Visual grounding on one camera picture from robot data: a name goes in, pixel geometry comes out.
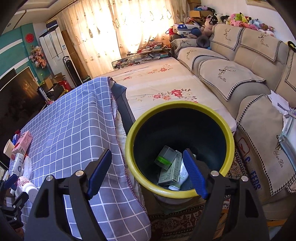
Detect white red-label bottle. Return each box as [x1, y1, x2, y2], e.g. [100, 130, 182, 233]
[16, 176, 39, 203]

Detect white paper cup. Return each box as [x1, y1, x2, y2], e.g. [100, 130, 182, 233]
[4, 140, 16, 160]

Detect pink strawberry milk carton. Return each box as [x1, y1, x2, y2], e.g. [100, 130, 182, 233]
[12, 131, 33, 155]

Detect white milk carton box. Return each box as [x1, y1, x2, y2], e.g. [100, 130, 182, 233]
[158, 151, 182, 185]

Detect white wrapper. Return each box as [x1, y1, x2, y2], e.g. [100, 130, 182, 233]
[12, 153, 33, 179]

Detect green white plastic bottle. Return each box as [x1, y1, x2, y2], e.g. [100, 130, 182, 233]
[168, 160, 189, 191]

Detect yellow-rimmed black trash bin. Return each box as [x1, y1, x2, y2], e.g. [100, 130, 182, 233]
[125, 101, 235, 199]

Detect patterned red rug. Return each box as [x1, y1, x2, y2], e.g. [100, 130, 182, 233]
[147, 148, 243, 241]

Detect clear document folder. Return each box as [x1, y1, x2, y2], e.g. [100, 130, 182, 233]
[278, 109, 296, 170]

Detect blue checkered tablecloth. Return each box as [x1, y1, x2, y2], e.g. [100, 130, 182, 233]
[23, 77, 151, 240]

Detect large black television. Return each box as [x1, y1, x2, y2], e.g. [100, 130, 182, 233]
[0, 67, 46, 166]

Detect white loose papers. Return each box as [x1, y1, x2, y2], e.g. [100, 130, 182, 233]
[268, 91, 295, 115]

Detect red fire extinguisher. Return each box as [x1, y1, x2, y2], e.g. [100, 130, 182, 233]
[58, 79, 72, 92]

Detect artificial flower bouquet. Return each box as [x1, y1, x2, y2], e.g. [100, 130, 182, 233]
[29, 46, 47, 69]

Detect beige fabric sofa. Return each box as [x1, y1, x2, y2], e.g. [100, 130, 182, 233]
[171, 24, 295, 220]

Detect black tower fan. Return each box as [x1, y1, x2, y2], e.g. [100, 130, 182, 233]
[63, 56, 82, 87]

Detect floral white mattress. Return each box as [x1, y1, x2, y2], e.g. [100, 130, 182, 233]
[103, 58, 236, 132]

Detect cluttered glass low table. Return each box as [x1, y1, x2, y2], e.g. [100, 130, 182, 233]
[111, 44, 171, 70]

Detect cream floral curtains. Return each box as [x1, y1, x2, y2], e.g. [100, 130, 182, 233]
[56, 0, 189, 77]

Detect pile of plush toys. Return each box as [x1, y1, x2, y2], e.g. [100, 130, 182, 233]
[200, 13, 275, 37]

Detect stacked cardboard boxes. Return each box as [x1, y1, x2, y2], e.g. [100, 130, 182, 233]
[187, 0, 216, 18]

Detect framed floral painting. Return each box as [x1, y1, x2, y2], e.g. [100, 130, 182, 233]
[246, 0, 275, 11]

